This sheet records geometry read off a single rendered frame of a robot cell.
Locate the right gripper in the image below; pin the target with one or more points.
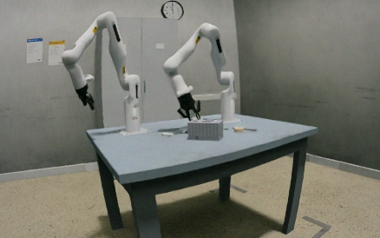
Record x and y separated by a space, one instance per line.
84 95

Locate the beige round disc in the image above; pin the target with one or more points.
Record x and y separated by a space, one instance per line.
238 130

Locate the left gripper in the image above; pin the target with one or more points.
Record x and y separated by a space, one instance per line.
187 102

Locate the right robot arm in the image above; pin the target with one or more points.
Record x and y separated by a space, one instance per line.
118 55

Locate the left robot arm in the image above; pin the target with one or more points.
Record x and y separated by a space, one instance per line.
219 60

